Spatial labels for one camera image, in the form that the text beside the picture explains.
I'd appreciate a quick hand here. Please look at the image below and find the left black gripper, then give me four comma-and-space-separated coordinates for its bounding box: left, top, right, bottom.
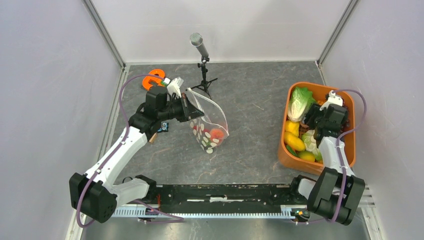
158, 93, 205, 123

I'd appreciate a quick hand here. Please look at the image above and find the clear dotted zip top bag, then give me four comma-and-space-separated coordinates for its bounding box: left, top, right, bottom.
186, 88, 229, 154

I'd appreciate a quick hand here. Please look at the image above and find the pink peach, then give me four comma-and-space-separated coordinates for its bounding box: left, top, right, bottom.
209, 128, 226, 141

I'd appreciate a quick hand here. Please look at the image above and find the red chili pepper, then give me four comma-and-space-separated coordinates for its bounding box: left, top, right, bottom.
194, 123, 205, 132

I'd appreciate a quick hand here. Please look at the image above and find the yellow lemon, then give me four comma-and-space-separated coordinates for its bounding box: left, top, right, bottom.
284, 120, 300, 137

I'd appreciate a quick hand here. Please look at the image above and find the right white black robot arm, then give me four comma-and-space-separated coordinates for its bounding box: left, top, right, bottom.
288, 103, 366, 226

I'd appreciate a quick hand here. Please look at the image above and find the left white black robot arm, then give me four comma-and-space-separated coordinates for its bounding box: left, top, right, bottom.
69, 86, 204, 223

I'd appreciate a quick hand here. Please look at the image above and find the orange plastic food bin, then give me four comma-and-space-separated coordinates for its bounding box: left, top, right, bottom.
277, 81, 357, 176

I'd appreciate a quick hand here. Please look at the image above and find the pale green cabbage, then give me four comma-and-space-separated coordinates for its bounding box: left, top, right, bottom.
300, 130, 323, 162

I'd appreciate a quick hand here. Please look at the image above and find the green lettuce leaf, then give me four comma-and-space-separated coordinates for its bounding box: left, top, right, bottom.
287, 87, 316, 122

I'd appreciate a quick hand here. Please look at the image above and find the yellow mango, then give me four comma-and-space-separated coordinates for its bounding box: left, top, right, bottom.
283, 131, 306, 152

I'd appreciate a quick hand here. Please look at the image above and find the green cucumber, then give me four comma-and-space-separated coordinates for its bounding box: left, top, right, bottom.
285, 144, 299, 158

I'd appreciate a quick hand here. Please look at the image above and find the small wooden block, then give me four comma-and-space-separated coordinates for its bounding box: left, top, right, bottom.
148, 132, 158, 144

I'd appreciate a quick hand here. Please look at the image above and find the silver microphone on tripod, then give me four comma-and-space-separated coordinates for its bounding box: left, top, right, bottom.
189, 32, 218, 100

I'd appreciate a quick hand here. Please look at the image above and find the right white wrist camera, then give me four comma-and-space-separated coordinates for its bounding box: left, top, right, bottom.
319, 90, 344, 111

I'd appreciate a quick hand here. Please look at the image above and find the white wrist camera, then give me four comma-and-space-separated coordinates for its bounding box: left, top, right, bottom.
162, 77, 184, 99
319, 90, 344, 111

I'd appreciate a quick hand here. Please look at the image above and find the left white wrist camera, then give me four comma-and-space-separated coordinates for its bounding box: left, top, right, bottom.
162, 77, 184, 99

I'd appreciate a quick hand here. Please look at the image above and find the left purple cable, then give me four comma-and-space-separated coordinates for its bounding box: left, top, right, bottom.
76, 74, 170, 229

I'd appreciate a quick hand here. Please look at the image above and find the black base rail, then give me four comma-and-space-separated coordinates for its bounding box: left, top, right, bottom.
140, 179, 307, 215

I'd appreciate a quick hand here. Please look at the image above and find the white cable duct strip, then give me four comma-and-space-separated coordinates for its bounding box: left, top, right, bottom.
112, 204, 309, 220

